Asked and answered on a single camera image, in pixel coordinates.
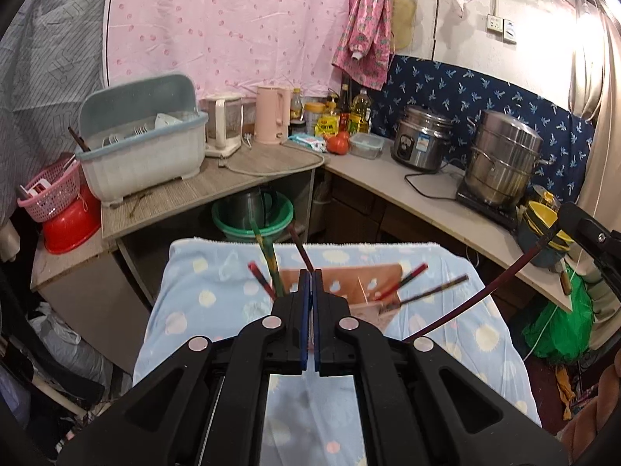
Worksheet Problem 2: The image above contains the metal pot with handle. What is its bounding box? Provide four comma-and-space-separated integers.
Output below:
228, 187, 279, 229

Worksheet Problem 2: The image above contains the white dish drainer box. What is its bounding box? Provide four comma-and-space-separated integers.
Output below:
76, 74, 209, 205

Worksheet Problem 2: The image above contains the grey kettle cord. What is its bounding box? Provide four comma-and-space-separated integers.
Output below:
218, 150, 327, 176

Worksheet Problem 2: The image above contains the pale yellow hanging bag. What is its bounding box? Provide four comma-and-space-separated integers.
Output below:
392, 0, 418, 52

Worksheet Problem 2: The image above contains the pink plastic basket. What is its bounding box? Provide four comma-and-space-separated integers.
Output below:
17, 158, 83, 221

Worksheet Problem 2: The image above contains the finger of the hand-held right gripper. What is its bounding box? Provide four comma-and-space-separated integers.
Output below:
557, 201, 621, 299

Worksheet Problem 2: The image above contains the pink electric kettle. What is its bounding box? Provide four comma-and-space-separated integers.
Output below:
253, 85, 293, 145

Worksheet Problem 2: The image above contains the red plastic basin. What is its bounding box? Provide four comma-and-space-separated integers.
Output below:
43, 194, 102, 256

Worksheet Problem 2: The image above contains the bright red chopstick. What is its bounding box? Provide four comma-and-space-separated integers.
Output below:
373, 263, 428, 299

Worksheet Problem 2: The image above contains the pink dotted curtain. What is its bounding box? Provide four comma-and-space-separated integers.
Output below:
104, 0, 352, 103

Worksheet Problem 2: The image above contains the low beige cabinet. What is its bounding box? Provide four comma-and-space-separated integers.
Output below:
30, 226, 152, 379

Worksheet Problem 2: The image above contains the black power cable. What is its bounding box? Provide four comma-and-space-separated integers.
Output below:
404, 158, 467, 201

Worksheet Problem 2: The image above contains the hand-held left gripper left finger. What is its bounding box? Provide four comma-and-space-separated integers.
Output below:
57, 268, 311, 466

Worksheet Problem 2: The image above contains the wet wipes packet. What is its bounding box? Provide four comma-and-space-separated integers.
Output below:
287, 133, 327, 151

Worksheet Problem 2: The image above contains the beige corner counter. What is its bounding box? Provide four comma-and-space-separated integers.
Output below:
324, 143, 585, 312

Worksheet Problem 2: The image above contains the black induction cooker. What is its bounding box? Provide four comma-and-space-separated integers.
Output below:
455, 182, 525, 231

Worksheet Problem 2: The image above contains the wood grain counter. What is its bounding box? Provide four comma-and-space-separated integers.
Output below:
100, 140, 331, 242

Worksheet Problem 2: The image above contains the grey plastic bag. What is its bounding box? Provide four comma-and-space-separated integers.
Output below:
26, 301, 114, 389

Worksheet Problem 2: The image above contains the clear lidded food container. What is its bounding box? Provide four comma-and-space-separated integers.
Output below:
348, 132, 386, 158

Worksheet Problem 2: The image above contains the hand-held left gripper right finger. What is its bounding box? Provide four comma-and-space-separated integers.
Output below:
313, 271, 569, 466

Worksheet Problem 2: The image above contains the stack of yellow green bowls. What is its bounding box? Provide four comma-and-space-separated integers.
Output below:
517, 199, 576, 268

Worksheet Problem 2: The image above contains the light blue printed tablecloth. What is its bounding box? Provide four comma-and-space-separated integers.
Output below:
132, 238, 543, 466

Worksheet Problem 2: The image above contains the dark maroon chopstick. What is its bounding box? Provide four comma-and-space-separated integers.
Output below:
247, 261, 278, 302
381, 274, 470, 314
288, 224, 315, 273
410, 230, 559, 345

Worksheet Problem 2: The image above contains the pink perforated utensil holder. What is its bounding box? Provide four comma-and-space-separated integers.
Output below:
279, 263, 406, 336

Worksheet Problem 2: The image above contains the stainless steel steamer pot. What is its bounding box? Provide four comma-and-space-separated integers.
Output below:
463, 109, 554, 207

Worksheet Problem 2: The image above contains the green plastic bag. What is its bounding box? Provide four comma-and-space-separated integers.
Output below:
521, 282, 595, 365

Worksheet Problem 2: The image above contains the stainless steel rice cooker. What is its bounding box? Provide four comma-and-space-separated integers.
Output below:
390, 104, 452, 173

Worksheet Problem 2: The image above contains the green chopstick with gold band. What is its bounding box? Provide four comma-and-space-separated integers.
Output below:
251, 219, 286, 298

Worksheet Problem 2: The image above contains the cooking oil bottle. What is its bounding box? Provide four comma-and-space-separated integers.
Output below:
348, 90, 372, 134

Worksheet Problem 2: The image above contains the green plastic basin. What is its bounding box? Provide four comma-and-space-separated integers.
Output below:
212, 194, 295, 243

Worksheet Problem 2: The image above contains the yellow jar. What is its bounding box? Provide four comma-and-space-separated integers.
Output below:
304, 101, 327, 137

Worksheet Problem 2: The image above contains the pink floral garment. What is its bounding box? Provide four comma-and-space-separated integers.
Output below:
331, 0, 395, 90

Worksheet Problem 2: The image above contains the beige curtain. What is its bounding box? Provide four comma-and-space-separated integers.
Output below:
570, 0, 621, 234

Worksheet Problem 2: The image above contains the grey striped cloth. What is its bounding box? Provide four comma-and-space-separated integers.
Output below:
0, 0, 114, 214

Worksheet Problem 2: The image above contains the yellow food packet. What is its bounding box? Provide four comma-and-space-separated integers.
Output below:
314, 115, 339, 139

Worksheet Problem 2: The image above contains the blue printed wall cloth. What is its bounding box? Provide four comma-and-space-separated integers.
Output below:
385, 55, 595, 205

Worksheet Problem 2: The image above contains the white electric kettle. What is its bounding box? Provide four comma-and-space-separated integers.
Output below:
199, 93, 243, 158

